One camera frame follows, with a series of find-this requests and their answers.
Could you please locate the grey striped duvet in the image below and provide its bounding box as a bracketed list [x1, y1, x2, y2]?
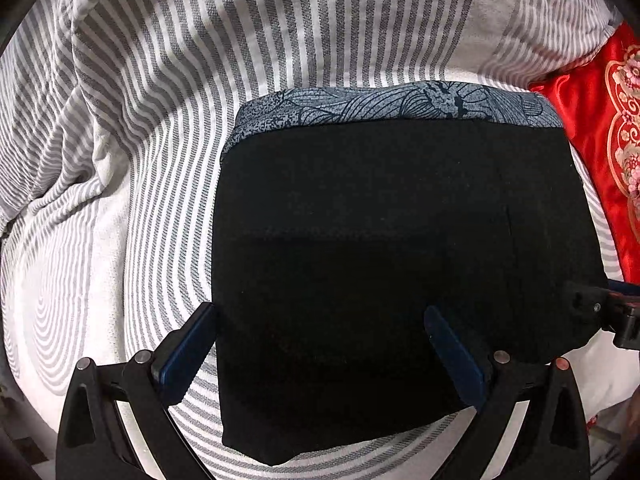
[1, 0, 639, 479]

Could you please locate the red embroidered pillow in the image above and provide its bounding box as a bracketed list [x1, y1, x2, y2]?
[529, 23, 639, 285]

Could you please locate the black blue patterned garment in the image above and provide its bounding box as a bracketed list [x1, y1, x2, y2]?
[212, 81, 606, 465]

